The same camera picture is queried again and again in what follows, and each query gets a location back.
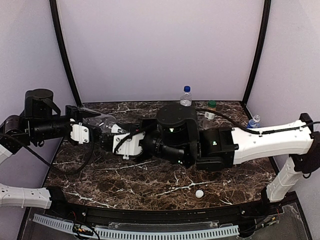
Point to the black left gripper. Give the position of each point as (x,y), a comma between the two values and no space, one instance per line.
(71,114)

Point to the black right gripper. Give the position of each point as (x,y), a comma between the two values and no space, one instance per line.
(144,124)

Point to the clear plastic bottle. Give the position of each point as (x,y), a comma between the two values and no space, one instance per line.
(102,122)

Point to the blue label Pocari bottle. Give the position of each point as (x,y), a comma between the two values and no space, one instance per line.
(254,122)

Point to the white ribbed bottle cap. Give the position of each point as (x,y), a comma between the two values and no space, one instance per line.
(116,129)

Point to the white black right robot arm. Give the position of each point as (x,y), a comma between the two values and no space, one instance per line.
(174,135)

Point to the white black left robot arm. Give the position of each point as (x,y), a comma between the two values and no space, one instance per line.
(42,120)

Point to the blue cap water bottle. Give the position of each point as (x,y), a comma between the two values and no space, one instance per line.
(186,98)

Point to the green lid brown jar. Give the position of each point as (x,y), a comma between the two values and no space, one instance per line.
(209,117)

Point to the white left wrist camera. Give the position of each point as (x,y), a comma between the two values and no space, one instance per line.
(80,133)

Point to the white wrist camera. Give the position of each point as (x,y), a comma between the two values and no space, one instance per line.
(80,133)
(130,148)

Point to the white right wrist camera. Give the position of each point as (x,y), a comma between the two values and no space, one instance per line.
(130,148)

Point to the white slotted cable duct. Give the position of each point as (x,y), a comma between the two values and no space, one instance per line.
(128,231)

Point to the black left corner frame post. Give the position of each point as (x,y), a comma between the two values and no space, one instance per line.
(53,4)

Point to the black corner frame post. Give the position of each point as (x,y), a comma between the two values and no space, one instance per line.
(53,4)
(258,51)

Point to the black front frame rail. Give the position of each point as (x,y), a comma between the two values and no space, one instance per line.
(238,214)

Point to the black right corner frame post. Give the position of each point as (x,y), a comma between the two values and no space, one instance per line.
(258,51)

